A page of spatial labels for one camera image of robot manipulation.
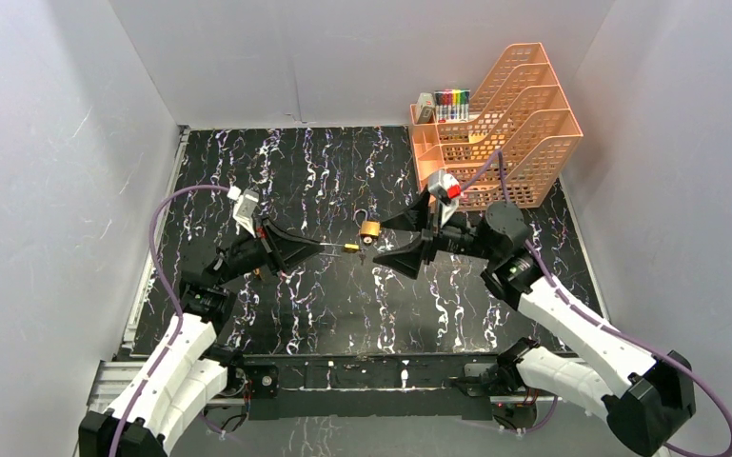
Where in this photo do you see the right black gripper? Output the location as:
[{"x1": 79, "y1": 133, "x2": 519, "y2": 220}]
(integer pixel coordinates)
[{"x1": 373, "y1": 185, "x2": 499, "y2": 279}]

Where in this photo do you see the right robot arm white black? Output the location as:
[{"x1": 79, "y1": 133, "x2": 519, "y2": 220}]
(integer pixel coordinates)
[{"x1": 374, "y1": 190, "x2": 696, "y2": 456}]

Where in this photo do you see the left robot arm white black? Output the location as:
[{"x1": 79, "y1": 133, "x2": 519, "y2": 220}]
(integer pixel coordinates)
[{"x1": 78, "y1": 218, "x2": 324, "y2": 456}]

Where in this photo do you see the large brass padlock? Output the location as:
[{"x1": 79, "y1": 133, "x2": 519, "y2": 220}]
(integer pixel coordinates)
[{"x1": 353, "y1": 209, "x2": 381, "y2": 246}]

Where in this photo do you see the grey eraser box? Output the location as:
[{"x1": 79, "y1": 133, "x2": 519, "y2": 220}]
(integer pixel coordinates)
[{"x1": 414, "y1": 92, "x2": 437, "y2": 124}]

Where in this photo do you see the coloured marker pen set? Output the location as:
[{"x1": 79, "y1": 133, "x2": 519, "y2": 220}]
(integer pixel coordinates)
[{"x1": 433, "y1": 89, "x2": 471, "y2": 123}]

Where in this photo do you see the orange plastic file organizer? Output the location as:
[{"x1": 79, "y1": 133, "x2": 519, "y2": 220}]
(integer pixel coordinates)
[{"x1": 409, "y1": 42, "x2": 584, "y2": 210}]

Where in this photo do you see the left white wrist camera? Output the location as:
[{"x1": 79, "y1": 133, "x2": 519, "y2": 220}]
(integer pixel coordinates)
[{"x1": 227, "y1": 186, "x2": 259, "y2": 236}]

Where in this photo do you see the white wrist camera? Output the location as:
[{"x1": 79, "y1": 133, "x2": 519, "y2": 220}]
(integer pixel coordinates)
[
  {"x1": 427, "y1": 169, "x2": 462, "y2": 228},
  {"x1": 227, "y1": 186, "x2": 259, "y2": 236}
]

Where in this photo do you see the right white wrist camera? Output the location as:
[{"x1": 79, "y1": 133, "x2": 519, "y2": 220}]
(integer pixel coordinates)
[{"x1": 427, "y1": 169, "x2": 462, "y2": 228}]

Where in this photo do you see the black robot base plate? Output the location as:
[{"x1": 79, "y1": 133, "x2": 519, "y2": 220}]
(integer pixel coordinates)
[{"x1": 239, "y1": 352, "x2": 540, "y2": 433}]

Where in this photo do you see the aluminium left side rail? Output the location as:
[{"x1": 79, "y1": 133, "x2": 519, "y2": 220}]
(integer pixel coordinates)
[{"x1": 120, "y1": 126, "x2": 191, "y2": 354}]

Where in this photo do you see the aluminium rail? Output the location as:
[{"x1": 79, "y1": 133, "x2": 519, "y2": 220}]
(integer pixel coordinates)
[
  {"x1": 88, "y1": 356, "x2": 656, "y2": 407},
  {"x1": 120, "y1": 126, "x2": 191, "y2": 354}
]

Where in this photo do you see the aluminium front rail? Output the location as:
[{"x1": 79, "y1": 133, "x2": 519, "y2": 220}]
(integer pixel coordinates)
[{"x1": 88, "y1": 356, "x2": 656, "y2": 407}]

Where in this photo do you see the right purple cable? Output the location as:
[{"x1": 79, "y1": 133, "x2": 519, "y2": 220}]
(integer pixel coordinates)
[{"x1": 460, "y1": 149, "x2": 732, "y2": 457}]

